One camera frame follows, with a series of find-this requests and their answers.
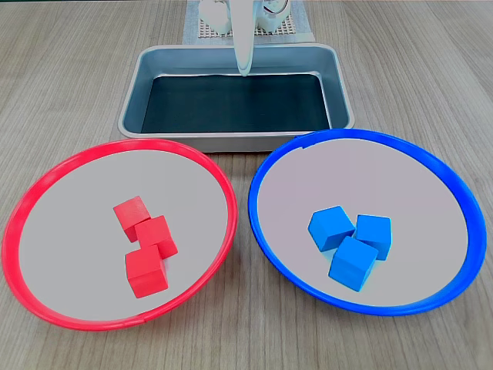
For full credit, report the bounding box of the blue-rimmed white dish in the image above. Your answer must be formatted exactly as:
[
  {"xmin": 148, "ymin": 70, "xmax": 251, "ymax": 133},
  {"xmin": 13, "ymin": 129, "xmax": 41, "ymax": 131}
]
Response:
[{"xmin": 247, "ymin": 127, "xmax": 488, "ymax": 318}]

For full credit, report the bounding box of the white mesh anti-slip mat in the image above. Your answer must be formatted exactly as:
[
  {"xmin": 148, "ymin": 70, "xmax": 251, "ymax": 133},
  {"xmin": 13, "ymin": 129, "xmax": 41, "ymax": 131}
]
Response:
[{"xmin": 198, "ymin": 15, "xmax": 297, "ymax": 39}]

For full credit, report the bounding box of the red black servo cable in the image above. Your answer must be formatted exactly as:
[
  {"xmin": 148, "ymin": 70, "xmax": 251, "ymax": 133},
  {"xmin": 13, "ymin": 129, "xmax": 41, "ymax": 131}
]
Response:
[{"xmin": 261, "ymin": 0, "xmax": 292, "ymax": 17}]

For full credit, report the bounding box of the black tray liner mat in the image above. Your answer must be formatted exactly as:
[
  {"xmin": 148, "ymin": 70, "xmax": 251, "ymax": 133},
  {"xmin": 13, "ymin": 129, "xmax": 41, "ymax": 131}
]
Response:
[{"xmin": 140, "ymin": 72, "xmax": 332, "ymax": 135}]

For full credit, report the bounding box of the blue wooden block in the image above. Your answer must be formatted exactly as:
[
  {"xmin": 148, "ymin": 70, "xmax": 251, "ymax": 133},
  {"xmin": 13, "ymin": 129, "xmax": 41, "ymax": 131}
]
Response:
[
  {"xmin": 307, "ymin": 205, "xmax": 356, "ymax": 253},
  {"xmin": 327, "ymin": 235, "xmax": 379, "ymax": 293},
  {"xmin": 354, "ymin": 214, "xmax": 393, "ymax": 262}
]

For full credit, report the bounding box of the silver metal tray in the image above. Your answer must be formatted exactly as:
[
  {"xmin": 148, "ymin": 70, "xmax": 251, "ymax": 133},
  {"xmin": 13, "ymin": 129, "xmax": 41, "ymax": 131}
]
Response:
[{"xmin": 117, "ymin": 44, "xmax": 356, "ymax": 154}]

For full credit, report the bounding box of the red wooden block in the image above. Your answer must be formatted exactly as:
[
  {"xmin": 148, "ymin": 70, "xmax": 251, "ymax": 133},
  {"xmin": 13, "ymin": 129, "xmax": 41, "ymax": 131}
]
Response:
[
  {"xmin": 134, "ymin": 214, "xmax": 179, "ymax": 260},
  {"xmin": 125, "ymin": 244, "xmax": 169, "ymax": 299},
  {"xmin": 112, "ymin": 195, "xmax": 151, "ymax": 244}
]

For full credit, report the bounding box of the red-rimmed white dish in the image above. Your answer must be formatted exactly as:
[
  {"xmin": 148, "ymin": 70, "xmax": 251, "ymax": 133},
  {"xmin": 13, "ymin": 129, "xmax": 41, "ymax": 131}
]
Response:
[{"xmin": 1, "ymin": 137, "xmax": 238, "ymax": 332}]

